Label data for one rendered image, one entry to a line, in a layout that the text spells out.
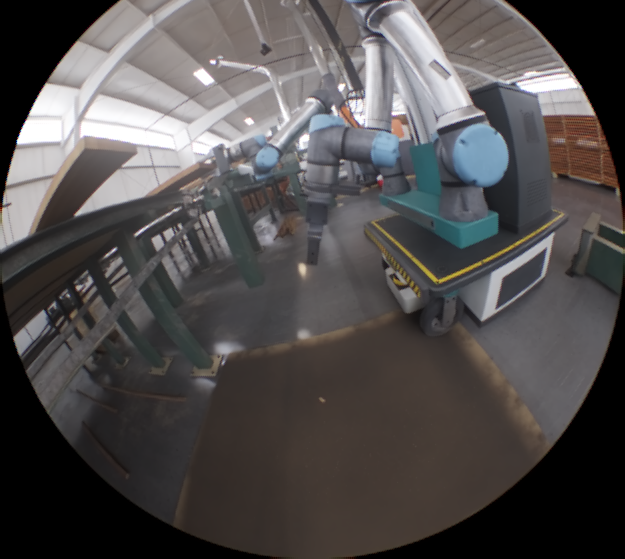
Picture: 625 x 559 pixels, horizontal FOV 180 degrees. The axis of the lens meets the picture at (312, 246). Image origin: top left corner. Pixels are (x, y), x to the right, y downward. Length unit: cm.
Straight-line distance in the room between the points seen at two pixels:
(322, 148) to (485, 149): 31
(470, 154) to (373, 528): 83
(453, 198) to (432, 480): 73
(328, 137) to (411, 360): 72
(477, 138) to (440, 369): 66
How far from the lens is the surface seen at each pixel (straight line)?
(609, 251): 126
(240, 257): 152
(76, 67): 784
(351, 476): 66
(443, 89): 42
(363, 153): 40
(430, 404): 69
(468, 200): 54
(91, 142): 41
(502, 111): 80
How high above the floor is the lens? 66
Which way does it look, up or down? 20 degrees down
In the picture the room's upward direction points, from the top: 19 degrees counter-clockwise
